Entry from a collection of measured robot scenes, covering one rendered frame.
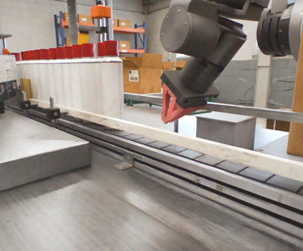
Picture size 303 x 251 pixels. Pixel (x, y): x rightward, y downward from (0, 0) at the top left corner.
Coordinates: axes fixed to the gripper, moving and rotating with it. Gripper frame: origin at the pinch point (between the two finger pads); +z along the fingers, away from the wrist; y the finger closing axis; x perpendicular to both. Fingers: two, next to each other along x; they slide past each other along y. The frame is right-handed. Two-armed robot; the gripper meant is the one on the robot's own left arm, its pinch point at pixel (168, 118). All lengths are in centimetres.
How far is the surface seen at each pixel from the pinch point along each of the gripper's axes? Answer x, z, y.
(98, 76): -21.6, 8.0, 1.7
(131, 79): -127, 105, -123
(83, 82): -24.4, 12.4, 3.2
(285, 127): -33, 131, -388
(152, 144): 2.2, 4.6, 3.0
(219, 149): 12.3, -7.3, 4.2
